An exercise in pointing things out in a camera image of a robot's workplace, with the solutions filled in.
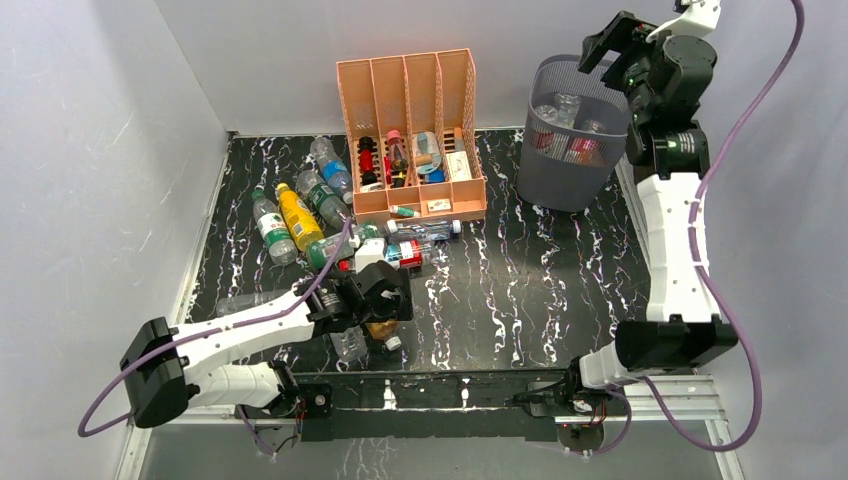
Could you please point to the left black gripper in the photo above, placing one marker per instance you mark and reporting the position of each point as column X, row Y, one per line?
column 398, row 306

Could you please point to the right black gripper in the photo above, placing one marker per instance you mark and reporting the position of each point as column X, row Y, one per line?
column 624, row 36

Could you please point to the gold red tea bottle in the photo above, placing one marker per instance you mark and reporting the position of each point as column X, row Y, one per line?
column 386, row 332

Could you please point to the clear bottle red blue label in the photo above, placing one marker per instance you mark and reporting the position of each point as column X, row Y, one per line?
column 403, row 255

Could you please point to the red label bottle red cap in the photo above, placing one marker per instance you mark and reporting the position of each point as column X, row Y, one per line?
column 543, row 143

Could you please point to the clear bottle white label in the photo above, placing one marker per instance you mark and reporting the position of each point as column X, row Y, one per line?
column 563, row 112

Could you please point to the red label cola bottle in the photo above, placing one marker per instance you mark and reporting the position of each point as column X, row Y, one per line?
column 586, row 151

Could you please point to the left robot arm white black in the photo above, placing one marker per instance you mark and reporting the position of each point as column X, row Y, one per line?
column 168, row 370

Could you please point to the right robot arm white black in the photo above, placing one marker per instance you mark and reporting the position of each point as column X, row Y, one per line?
column 683, row 327

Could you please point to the grey mesh waste bin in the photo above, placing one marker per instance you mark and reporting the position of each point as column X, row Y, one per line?
column 574, row 135

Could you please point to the clear water bottle white cap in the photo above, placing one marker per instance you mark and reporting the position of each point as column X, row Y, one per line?
column 350, row 345

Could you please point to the green tinted bottle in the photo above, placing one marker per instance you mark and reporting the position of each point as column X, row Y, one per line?
column 320, row 252

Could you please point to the green white tube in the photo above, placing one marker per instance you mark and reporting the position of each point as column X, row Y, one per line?
column 404, row 212

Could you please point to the clear bottle dark green label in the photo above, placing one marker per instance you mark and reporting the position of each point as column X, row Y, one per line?
column 318, row 194

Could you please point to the small white box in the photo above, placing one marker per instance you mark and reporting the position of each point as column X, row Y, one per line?
column 439, row 205

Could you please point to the yellow juice bottle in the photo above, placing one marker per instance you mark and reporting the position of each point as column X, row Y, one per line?
column 302, row 225

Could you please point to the clear bottle green cap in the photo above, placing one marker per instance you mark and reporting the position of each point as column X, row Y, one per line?
column 273, row 229

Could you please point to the blue round object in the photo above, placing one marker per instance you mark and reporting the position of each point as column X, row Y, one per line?
column 434, row 177

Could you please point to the pink cap small bottle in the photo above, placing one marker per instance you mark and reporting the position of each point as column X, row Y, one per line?
column 398, row 163

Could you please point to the white carton box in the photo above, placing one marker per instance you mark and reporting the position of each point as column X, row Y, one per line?
column 458, row 166

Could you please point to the red black dumbbell toy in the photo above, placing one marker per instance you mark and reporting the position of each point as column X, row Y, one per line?
column 365, row 160

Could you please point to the clear empty bottle left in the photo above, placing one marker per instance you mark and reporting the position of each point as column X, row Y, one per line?
column 235, row 304

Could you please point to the peach desk organizer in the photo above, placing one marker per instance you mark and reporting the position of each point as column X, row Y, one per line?
column 433, row 91

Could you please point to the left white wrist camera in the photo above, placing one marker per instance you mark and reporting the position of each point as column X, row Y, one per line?
column 371, row 251

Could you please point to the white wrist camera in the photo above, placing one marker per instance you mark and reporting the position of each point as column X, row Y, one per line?
column 371, row 251
column 697, row 18

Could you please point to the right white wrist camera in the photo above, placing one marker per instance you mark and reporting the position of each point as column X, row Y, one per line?
column 697, row 18

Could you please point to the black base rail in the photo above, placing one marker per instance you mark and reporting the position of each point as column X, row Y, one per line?
column 430, row 397

